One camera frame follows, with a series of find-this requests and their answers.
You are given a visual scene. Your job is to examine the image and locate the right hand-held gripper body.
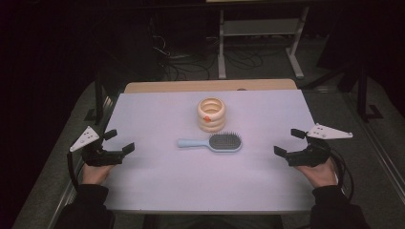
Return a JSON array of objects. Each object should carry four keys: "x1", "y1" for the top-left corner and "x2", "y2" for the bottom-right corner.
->
[{"x1": 286, "y1": 123, "x2": 353, "y2": 168}]

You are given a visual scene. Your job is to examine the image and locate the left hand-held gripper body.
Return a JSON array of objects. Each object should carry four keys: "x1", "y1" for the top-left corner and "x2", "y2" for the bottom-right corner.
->
[{"x1": 69, "y1": 125, "x2": 126, "y2": 167}]

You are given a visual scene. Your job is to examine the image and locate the light blue hairbrush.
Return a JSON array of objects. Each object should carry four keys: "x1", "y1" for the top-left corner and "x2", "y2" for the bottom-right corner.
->
[{"x1": 177, "y1": 131, "x2": 244, "y2": 154}]

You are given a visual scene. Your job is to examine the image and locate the cream ribbed holder cup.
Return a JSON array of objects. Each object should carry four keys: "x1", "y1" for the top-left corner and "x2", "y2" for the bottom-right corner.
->
[{"x1": 196, "y1": 96, "x2": 227, "y2": 134}]

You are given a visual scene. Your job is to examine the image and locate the person's left hand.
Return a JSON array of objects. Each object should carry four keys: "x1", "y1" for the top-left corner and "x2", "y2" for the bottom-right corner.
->
[{"x1": 81, "y1": 161, "x2": 115, "y2": 186}]

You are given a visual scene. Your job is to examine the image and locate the person's right hand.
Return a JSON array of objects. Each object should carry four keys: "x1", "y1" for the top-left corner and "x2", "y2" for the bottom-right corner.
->
[{"x1": 293, "y1": 156, "x2": 339, "y2": 189}]

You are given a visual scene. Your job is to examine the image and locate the black metal stand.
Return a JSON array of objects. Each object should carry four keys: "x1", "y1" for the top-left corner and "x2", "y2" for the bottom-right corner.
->
[
  {"x1": 301, "y1": 61, "x2": 385, "y2": 122},
  {"x1": 83, "y1": 71, "x2": 111, "y2": 126}
]

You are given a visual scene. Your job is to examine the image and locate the wooden table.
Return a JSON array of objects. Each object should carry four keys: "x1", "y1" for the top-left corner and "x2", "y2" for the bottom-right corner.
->
[{"x1": 123, "y1": 78, "x2": 299, "y2": 94}]

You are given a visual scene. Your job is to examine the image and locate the white metal stand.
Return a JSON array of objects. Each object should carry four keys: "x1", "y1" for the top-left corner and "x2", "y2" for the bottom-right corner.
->
[{"x1": 217, "y1": 5, "x2": 310, "y2": 80}]

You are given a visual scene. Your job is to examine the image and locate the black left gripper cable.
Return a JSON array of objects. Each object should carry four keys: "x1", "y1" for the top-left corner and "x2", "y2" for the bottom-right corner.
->
[{"x1": 66, "y1": 151, "x2": 81, "y2": 193}]

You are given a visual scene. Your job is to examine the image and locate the metal floor rail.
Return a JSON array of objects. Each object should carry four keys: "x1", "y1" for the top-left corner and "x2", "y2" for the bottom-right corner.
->
[
  {"x1": 342, "y1": 92, "x2": 405, "y2": 204},
  {"x1": 47, "y1": 94, "x2": 116, "y2": 229}
]

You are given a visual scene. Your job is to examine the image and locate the black floor cables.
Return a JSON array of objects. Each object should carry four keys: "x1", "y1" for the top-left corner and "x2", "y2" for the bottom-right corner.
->
[{"x1": 148, "y1": 17, "x2": 266, "y2": 81}]

